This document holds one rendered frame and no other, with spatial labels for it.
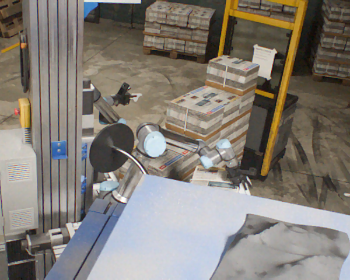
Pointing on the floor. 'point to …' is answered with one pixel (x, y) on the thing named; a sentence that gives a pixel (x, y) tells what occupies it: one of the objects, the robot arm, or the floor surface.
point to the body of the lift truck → (261, 104)
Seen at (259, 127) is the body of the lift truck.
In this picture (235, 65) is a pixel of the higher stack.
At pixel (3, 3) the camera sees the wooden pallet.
